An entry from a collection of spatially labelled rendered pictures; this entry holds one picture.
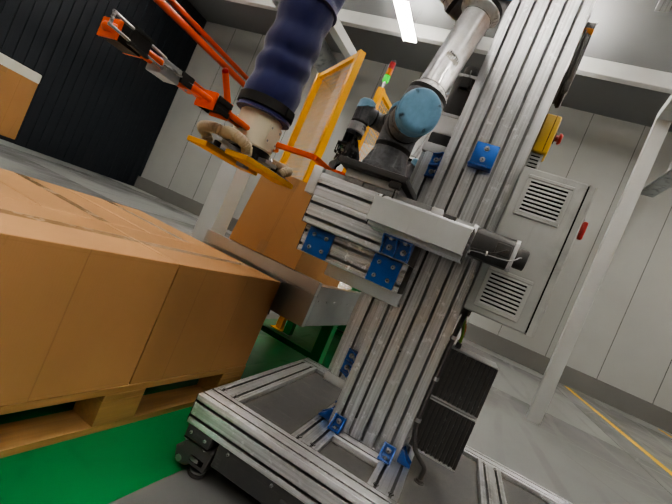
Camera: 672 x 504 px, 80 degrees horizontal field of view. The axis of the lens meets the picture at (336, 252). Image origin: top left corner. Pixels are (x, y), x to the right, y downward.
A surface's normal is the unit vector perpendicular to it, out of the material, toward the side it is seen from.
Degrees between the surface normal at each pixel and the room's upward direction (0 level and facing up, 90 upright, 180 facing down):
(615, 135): 90
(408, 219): 90
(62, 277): 90
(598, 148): 90
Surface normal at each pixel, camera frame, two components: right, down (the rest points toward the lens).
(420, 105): 0.02, 0.16
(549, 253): -0.31, -0.13
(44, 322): 0.83, 0.36
